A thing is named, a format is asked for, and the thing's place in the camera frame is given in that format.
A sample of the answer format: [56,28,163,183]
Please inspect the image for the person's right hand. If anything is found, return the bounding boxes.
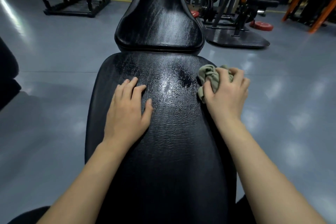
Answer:
[203,67,251,128]

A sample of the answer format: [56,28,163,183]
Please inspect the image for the person's left hand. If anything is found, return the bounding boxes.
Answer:
[102,76,154,150]

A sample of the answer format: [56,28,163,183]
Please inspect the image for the olive green cleaning cloth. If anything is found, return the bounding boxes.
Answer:
[197,64,234,104]

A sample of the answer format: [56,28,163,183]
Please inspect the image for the person's right forearm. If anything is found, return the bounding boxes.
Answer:
[217,117,327,224]

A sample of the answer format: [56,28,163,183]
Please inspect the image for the person's left forearm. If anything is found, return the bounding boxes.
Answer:
[35,140,135,224]

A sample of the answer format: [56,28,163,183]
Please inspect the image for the long black bench back pad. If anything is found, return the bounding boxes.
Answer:
[85,51,237,224]

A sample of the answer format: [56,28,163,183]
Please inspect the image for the black rubber floor mat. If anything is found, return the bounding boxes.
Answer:
[202,23,270,50]

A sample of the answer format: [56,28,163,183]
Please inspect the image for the short black bench seat pad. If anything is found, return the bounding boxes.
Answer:
[114,0,205,54]

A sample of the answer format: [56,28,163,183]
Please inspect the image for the large red weight plate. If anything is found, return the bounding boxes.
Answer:
[249,21,274,31]

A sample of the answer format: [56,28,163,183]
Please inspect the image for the black padded equipment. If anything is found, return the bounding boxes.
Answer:
[0,36,22,113]

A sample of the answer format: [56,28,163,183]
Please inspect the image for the black trousers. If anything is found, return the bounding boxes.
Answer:
[7,194,254,224]

